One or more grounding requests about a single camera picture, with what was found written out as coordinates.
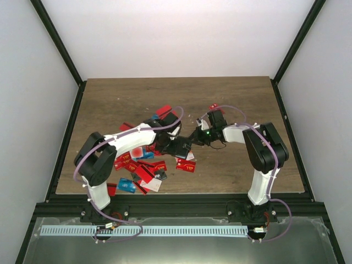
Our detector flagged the black frame post right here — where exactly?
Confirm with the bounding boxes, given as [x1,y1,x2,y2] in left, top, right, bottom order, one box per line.
[271,0,326,85]

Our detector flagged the red VIP card centre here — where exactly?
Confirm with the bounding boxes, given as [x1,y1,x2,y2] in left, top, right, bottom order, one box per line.
[176,159,196,173]

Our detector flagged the lone red VIP card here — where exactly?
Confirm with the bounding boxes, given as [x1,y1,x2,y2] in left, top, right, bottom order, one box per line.
[208,103,218,110]

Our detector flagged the black card holder wallet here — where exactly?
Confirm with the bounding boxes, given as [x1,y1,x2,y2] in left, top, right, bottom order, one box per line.
[164,137,192,160]

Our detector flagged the blue card front left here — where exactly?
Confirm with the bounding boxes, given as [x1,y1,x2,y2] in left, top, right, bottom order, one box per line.
[117,178,136,194]

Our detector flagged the red striped card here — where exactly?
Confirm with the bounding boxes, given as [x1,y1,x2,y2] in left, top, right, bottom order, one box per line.
[156,105,172,118]
[119,122,135,131]

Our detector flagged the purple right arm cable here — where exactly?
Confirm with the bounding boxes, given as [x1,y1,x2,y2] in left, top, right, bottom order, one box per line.
[199,104,292,243]

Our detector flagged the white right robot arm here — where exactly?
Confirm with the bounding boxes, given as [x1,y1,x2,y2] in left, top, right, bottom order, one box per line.
[189,109,289,222]

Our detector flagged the black frame post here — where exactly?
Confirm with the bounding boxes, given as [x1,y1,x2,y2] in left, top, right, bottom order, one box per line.
[271,0,326,85]
[29,0,84,86]

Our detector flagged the red striped card left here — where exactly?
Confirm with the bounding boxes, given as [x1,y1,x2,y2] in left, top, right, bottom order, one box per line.
[119,122,135,131]

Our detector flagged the white red circle card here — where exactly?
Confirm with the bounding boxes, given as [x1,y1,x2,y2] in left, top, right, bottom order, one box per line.
[129,147,144,159]

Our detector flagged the red VIP card left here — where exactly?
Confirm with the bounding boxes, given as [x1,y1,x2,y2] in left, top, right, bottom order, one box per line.
[113,152,131,171]

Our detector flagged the light blue slotted cable duct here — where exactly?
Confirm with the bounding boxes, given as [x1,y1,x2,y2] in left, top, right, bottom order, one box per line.
[40,225,249,238]

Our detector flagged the black frame post left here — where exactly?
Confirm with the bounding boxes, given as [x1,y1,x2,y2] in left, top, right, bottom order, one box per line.
[29,0,84,86]

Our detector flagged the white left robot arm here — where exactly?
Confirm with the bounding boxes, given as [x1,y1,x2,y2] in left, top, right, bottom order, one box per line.
[73,111,184,222]

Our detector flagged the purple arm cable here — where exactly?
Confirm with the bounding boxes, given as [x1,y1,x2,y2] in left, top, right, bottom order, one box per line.
[199,104,292,243]
[74,106,184,244]

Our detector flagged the red striped card top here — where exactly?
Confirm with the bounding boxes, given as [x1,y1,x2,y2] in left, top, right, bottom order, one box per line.
[156,105,172,118]

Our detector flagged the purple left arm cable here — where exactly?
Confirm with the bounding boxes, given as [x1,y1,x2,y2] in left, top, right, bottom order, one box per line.
[74,106,184,244]

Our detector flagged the white card front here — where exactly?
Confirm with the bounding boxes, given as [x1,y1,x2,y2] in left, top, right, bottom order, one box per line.
[140,179,162,192]

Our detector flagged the black front frame rail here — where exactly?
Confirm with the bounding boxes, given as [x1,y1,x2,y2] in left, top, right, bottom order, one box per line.
[31,194,328,224]

